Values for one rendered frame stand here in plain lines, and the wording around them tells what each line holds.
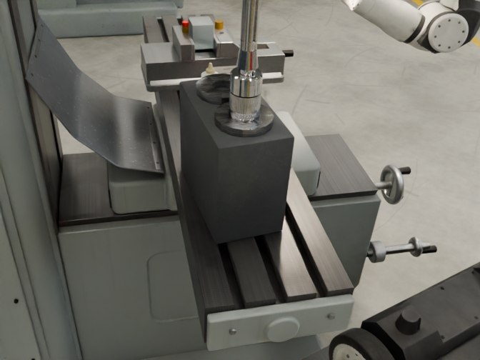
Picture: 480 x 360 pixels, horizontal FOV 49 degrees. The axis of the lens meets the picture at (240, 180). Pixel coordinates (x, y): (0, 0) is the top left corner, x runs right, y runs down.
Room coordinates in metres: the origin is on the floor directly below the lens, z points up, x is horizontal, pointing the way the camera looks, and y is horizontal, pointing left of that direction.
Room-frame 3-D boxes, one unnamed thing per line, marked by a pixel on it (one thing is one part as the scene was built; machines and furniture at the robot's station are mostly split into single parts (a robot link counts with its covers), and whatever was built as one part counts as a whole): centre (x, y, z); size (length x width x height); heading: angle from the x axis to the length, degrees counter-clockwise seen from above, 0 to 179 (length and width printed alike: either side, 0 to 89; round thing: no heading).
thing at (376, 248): (1.10, -0.47, 0.51); 0.22 x 0.06 x 0.06; 105
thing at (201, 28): (1.25, 0.12, 1.04); 0.06 x 0.05 x 0.06; 17
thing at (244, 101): (0.70, 0.00, 1.16); 0.05 x 0.05 x 0.06
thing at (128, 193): (1.10, 0.08, 0.79); 0.50 x 0.35 x 0.12; 105
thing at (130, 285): (1.11, 0.06, 0.43); 0.80 x 0.30 x 0.60; 105
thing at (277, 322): (1.10, 0.08, 0.89); 1.24 x 0.23 x 0.08; 15
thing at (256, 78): (0.70, 0.00, 1.19); 0.05 x 0.05 x 0.01
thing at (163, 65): (1.25, 0.09, 0.98); 0.35 x 0.15 x 0.11; 107
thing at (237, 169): (0.75, 0.02, 1.03); 0.22 x 0.12 x 0.20; 22
